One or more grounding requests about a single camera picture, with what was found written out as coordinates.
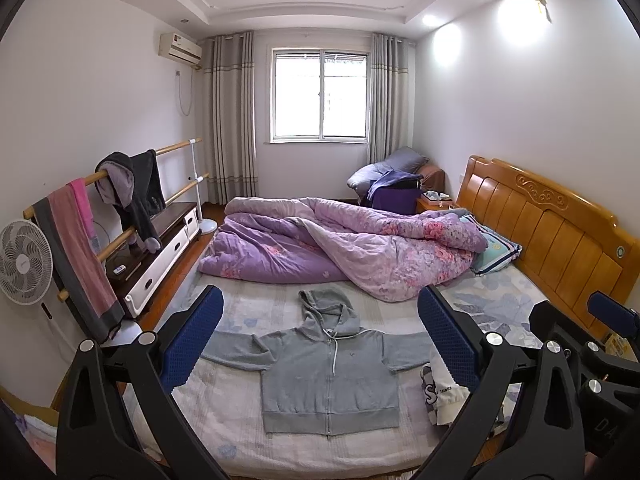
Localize cream white knit sweater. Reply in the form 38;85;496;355
430;358;470;426

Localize wooden clothes rack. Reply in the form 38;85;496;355
22;136;219;304

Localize black clothes on rack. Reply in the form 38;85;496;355
94;148;167;256

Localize bedroom window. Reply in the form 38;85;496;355
270;48;369;143

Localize wooden bed headboard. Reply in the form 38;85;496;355
457;155;639;341

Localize checkered grey white garment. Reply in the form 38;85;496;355
420;363;442;426

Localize light blue striped pillow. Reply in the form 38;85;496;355
460;214;523;275

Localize white dark tv cabinet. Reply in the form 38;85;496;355
105;202;200;318

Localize white standing fan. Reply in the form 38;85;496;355
0;219;54;321

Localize grey zip hoodie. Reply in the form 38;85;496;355
203;287;433;437

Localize far wooden nightstand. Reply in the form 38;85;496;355
416;162;454;214

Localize purple floral quilt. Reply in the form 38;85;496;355
198;197;488;302

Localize pink grey towel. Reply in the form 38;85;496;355
34;185;125;344

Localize grey blue pillows pile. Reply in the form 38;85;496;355
346;146;432;206

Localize grey striped right curtain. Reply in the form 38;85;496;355
368;32;410;162

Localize grey striped curtain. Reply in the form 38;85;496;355
202;30;258;205
368;32;410;162

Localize grey striped left curtain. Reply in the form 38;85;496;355
202;30;258;205

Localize white air conditioner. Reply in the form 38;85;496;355
158;32;203;67

